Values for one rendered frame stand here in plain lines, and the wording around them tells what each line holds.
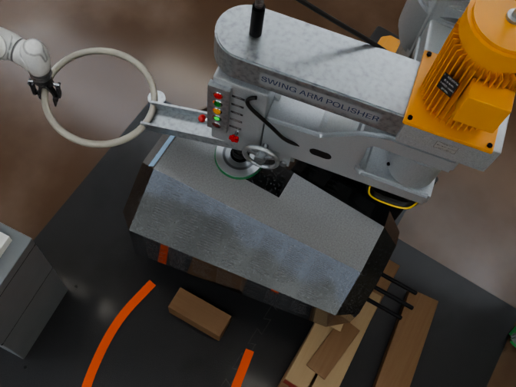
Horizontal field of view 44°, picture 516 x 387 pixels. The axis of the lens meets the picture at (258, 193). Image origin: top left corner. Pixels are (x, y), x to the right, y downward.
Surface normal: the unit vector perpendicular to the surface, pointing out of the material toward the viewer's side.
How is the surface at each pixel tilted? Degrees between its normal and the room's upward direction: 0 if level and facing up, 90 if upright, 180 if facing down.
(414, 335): 0
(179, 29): 0
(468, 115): 90
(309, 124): 4
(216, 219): 45
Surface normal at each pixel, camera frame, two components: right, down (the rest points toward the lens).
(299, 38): 0.08, -0.40
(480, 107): -0.33, 0.85
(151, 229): -0.26, 0.29
